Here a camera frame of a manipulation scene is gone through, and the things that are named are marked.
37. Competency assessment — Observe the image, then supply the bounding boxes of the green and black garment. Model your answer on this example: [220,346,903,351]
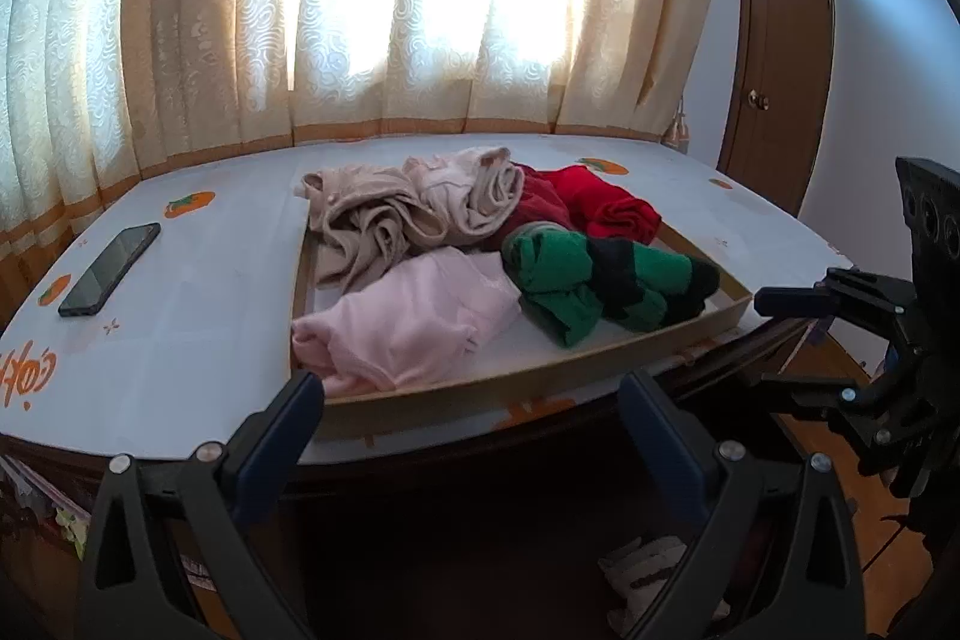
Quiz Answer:
[501,221,719,347]

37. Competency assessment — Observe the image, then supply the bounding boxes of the pale pink garment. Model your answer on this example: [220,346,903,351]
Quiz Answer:
[291,247,521,398]

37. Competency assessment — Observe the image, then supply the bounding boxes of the beige knit underwear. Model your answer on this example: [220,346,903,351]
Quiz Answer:
[298,148,526,292]

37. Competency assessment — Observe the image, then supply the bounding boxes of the white underwear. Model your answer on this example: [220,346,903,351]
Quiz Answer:
[599,536,686,637]

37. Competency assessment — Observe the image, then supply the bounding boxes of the cream cardboard tray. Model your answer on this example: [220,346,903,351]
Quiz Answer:
[289,211,755,440]

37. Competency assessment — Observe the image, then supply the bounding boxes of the red garment in tray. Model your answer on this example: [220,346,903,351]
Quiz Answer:
[542,166,662,245]

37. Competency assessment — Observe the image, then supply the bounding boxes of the brown wooden door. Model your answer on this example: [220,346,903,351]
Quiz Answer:
[719,0,835,216]

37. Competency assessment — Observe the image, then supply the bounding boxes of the white orange-print table cover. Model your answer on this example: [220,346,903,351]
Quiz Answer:
[2,135,841,463]

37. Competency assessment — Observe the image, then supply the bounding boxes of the black smartphone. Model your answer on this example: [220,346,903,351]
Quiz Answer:
[57,223,161,319]

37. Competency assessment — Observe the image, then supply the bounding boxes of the dark red garment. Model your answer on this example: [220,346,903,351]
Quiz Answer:
[480,164,574,252]

